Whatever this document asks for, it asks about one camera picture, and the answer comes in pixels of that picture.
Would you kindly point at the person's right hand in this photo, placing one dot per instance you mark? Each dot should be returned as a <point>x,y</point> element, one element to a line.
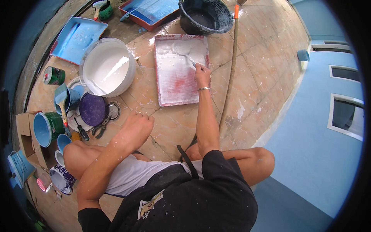
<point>202,77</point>

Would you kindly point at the person's left hand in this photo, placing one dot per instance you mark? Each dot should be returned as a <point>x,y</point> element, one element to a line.
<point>134,127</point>

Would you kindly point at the person's right fingers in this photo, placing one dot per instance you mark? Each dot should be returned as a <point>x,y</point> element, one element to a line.
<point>200,67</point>

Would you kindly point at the person's left fingers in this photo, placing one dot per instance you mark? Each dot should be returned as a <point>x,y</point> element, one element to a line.
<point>147,123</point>

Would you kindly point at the paint-coated stirring spoon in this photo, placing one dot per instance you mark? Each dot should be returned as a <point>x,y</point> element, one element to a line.
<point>185,55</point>

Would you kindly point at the red tray with white paint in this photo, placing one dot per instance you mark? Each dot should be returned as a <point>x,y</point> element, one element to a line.
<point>176,78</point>

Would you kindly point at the wooden pole with orange tip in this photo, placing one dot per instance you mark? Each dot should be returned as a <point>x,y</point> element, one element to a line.
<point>232,66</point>

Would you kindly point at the round metal can lid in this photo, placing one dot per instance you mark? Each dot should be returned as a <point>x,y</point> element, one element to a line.
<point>113,111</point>

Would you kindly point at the pliers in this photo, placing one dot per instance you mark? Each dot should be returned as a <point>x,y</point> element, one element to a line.
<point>101,127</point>

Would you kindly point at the black bucket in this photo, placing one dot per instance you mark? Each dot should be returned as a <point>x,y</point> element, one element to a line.
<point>204,17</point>

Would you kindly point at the person's legs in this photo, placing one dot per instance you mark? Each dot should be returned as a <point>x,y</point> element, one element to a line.
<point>133,174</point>

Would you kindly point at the purple round lid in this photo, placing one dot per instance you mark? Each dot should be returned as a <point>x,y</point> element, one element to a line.
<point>92,109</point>

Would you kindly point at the black screwdriver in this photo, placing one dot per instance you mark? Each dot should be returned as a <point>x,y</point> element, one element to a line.
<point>82,132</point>

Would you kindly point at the large white paint bucket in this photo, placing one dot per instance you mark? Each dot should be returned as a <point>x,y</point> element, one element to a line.
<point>105,68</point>

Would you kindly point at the red tray with blue paint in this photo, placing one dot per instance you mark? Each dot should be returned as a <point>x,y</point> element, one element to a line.
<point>150,13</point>

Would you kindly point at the blue paint-covered cup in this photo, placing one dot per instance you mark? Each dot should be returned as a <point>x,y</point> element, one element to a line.
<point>74,100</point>

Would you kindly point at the person's body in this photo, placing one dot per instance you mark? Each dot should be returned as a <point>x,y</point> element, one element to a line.
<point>185,200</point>

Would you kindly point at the small blue cup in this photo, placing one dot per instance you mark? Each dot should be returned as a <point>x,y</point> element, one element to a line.
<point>62,142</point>

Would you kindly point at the small white cup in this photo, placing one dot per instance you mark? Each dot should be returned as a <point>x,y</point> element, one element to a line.
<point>59,159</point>

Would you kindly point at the green can with blue inside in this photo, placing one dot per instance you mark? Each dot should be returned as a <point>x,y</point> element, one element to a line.
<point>46,129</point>

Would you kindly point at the purple can with white paint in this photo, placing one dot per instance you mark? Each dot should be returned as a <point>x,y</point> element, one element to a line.
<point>62,178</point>

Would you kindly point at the small green paint can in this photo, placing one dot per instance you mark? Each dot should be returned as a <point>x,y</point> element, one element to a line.
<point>55,76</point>

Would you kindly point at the blue paint roller head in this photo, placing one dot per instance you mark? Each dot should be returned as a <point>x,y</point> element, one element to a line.
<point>303,55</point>

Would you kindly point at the green can with dark rim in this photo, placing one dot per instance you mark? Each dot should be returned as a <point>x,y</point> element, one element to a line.
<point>106,11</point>

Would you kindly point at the cardboard box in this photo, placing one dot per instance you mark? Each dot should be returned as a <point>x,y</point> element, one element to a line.
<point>26,130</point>

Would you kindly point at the white window frame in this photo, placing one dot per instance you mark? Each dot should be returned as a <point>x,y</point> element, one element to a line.
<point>330,46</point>
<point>330,116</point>
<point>331,72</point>

